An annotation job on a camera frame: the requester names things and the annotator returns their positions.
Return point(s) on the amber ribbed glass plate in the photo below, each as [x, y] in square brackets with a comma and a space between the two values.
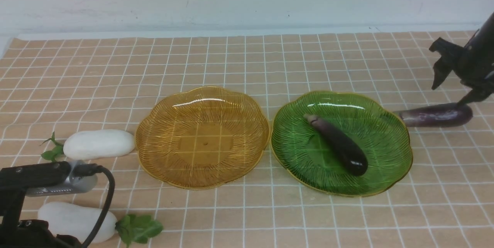
[202, 138]

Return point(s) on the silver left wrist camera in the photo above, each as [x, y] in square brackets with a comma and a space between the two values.
[72, 184]

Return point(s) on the dark purple eggplant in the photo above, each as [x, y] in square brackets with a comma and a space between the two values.
[347, 151]

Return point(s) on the white radish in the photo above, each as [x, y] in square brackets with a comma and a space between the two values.
[78, 221]
[90, 145]

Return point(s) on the checkered beige tablecloth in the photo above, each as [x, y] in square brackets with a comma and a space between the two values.
[446, 201]

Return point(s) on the purple eggplant with pale stem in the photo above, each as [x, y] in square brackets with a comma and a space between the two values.
[441, 115]

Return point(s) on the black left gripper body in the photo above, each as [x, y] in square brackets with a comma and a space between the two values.
[14, 185]

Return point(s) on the green ribbed glass plate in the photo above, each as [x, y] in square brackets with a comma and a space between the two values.
[303, 153]

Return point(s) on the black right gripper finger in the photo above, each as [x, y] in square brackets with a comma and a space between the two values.
[450, 54]
[476, 94]

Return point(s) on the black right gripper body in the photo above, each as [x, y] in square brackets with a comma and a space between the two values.
[476, 64]

